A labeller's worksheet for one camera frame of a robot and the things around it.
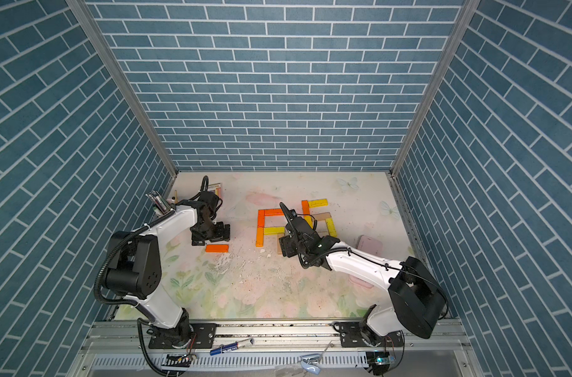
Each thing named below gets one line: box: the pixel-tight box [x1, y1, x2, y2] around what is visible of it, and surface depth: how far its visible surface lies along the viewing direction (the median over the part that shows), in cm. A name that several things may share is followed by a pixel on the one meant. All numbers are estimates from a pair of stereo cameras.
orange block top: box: [301, 199, 311, 215], surface depth 109 cm
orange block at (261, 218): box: [256, 209, 265, 228], surface depth 105 cm
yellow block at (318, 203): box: [308, 198, 330, 209], surface depth 110 cm
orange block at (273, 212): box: [264, 208, 285, 216], surface depth 107 cm
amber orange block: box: [255, 227, 265, 248], surface depth 99 cm
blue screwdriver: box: [209, 338, 255, 356], surface depth 72 cm
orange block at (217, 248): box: [205, 244, 230, 253], surface depth 95 cm
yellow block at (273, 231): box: [264, 226, 286, 236], surface depth 101 cm
